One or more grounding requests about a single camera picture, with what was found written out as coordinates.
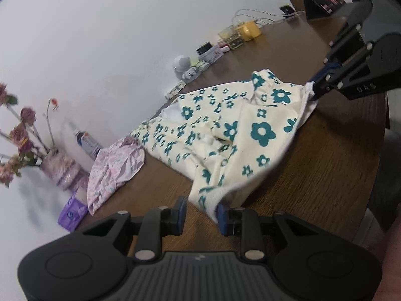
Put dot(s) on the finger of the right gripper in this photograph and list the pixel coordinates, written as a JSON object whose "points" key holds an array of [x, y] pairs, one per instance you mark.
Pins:
{"points": [[349, 40], [340, 78]]}

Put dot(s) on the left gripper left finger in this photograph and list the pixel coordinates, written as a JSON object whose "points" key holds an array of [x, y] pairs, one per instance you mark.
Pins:
{"points": [[156, 224]]}

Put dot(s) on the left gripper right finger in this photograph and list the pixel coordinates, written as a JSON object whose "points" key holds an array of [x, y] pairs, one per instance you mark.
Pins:
{"points": [[244, 224]]}

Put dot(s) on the cream green floral dress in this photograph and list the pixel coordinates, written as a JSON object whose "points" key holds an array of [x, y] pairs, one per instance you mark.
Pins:
{"points": [[227, 138]]}

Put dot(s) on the person right hand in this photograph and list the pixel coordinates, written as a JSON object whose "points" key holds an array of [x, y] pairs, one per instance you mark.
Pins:
{"points": [[387, 250]]}

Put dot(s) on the black phone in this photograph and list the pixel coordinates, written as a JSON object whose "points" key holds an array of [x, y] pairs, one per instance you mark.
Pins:
{"points": [[287, 10]]}

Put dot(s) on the pink floral garment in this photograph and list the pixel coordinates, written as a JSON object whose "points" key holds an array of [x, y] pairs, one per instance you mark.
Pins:
{"points": [[112, 168]]}

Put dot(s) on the purple tissue pack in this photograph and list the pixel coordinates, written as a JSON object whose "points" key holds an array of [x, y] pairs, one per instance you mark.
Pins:
{"points": [[72, 214]]}

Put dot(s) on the yellow mug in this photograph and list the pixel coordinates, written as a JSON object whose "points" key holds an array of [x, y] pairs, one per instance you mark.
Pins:
{"points": [[248, 30]]}

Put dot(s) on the pink purple vase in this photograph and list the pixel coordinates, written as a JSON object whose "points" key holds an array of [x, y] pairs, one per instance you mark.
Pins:
{"points": [[64, 171]]}

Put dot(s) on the glass cup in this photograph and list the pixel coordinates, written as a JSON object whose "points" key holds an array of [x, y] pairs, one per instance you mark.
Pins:
{"points": [[231, 36]]}

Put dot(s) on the plastic drink bottle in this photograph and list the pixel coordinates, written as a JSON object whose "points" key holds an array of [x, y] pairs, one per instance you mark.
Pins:
{"points": [[90, 145]]}

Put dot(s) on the white tin box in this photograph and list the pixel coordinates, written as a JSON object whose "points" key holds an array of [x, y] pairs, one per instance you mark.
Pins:
{"points": [[212, 55]]}

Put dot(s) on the green white small boxes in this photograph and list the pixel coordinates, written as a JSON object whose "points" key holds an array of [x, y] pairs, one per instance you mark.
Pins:
{"points": [[201, 66]]}

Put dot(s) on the black charger block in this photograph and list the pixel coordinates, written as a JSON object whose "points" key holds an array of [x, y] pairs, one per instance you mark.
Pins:
{"points": [[204, 48]]}

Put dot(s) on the white power strip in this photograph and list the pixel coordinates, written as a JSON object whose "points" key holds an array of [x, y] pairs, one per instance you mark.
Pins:
{"points": [[175, 90]]}

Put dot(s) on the white astronaut figurine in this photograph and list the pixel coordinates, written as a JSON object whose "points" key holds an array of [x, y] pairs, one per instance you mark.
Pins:
{"points": [[184, 70]]}

